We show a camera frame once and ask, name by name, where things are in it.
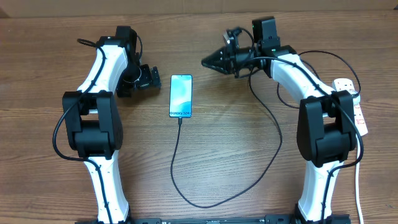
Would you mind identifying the Galaxy smartphone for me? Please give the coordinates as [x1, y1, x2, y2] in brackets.
[169, 74, 193, 118]

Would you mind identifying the black charging cable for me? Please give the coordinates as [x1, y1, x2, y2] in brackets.
[169, 50, 362, 209]

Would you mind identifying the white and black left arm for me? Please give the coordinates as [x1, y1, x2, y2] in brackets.
[52, 26, 162, 223]

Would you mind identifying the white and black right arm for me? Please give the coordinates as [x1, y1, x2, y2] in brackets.
[201, 17, 363, 223]

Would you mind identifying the white charger plug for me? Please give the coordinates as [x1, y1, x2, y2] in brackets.
[338, 89, 361, 105]

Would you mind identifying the white power strip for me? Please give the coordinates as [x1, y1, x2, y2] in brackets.
[332, 78, 368, 136]

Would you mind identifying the white power strip cord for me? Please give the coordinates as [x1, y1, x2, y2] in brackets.
[354, 142, 364, 224]

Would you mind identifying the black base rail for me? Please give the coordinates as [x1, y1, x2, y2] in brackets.
[74, 213, 352, 224]

